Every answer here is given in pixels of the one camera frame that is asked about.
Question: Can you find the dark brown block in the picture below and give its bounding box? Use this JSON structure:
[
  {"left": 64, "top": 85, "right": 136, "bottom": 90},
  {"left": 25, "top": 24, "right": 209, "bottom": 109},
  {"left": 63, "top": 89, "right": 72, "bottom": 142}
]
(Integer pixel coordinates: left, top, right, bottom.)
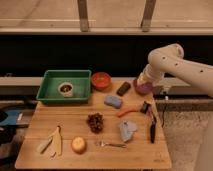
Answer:
[{"left": 117, "top": 82, "right": 131, "bottom": 96}]

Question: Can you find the blue object at left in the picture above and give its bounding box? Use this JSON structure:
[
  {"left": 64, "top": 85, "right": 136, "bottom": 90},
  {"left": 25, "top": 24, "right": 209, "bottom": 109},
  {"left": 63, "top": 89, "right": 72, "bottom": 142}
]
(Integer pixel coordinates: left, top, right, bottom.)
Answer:
[{"left": 0, "top": 109, "right": 22, "bottom": 126}]

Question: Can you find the black handled knife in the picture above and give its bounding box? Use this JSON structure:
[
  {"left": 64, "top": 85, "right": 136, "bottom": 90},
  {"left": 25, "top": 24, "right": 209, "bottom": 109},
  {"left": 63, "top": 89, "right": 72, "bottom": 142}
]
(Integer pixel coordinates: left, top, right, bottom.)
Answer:
[{"left": 149, "top": 108, "right": 157, "bottom": 144}]

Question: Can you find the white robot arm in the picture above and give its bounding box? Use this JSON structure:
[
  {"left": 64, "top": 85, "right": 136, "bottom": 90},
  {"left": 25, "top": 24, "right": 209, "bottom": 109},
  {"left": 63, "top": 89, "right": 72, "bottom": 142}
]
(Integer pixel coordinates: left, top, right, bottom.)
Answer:
[{"left": 136, "top": 44, "right": 213, "bottom": 98}]

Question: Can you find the purple bowl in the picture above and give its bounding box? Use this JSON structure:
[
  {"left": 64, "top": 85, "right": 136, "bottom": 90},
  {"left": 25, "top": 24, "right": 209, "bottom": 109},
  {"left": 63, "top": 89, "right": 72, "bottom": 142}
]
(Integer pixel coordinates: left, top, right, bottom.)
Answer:
[{"left": 133, "top": 79, "right": 153, "bottom": 95}]

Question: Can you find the yellow round fruit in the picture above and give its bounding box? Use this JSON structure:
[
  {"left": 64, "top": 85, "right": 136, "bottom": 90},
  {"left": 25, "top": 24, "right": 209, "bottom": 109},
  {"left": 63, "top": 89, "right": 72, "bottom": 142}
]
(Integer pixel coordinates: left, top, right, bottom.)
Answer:
[{"left": 71, "top": 137, "right": 87, "bottom": 154}]

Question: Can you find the bunch of dark grapes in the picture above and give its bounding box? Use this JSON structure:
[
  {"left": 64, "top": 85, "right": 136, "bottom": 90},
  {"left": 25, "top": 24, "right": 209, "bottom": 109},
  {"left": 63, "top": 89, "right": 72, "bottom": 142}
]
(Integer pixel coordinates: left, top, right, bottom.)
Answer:
[{"left": 87, "top": 113, "right": 103, "bottom": 134}]

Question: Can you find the blue sponge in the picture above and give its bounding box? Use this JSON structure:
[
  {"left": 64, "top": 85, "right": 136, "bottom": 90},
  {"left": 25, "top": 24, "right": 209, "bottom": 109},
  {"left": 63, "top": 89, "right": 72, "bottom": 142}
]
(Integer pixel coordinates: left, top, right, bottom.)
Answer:
[{"left": 104, "top": 95, "right": 122, "bottom": 109}]

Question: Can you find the banana peel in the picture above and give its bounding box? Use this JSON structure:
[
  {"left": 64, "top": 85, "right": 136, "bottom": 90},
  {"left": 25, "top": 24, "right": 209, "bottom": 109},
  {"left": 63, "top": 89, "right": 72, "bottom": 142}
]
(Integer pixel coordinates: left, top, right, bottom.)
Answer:
[{"left": 36, "top": 126, "right": 62, "bottom": 157}]

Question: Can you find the light blue cloth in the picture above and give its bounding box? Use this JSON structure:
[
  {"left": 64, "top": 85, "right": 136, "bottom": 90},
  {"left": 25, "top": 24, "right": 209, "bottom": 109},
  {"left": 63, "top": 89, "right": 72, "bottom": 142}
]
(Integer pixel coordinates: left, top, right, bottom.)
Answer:
[{"left": 119, "top": 121, "right": 138, "bottom": 142}]

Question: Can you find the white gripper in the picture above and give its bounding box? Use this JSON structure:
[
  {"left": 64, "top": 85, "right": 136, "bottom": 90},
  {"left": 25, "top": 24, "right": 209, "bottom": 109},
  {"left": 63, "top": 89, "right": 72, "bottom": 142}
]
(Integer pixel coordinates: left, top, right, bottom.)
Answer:
[{"left": 136, "top": 65, "right": 165, "bottom": 85}]

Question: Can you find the silver fork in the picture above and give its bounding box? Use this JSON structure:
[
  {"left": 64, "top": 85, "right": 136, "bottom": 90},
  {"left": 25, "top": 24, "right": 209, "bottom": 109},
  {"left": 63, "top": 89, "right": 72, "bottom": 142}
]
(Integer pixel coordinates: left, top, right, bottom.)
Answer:
[{"left": 95, "top": 141, "right": 126, "bottom": 148}]

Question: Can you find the small white cup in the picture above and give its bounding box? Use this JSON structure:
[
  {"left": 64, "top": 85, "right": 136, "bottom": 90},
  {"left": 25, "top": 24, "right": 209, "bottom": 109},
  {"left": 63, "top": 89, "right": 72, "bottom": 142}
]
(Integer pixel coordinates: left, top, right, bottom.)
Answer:
[{"left": 58, "top": 82, "right": 73, "bottom": 97}]

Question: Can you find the green plastic tray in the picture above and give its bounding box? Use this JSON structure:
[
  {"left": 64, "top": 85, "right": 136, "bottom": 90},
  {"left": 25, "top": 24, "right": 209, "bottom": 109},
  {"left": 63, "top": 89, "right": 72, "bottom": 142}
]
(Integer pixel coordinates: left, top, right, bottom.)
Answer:
[{"left": 36, "top": 70, "right": 91, "bottom": 104}]

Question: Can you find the red bowl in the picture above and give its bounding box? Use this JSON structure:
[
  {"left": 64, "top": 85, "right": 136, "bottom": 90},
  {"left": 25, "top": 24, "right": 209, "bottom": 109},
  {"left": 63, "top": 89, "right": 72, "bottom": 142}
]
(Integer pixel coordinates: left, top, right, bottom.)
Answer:
[{"left": 91, "top": 72, "right": 111, "bottom": 91}]

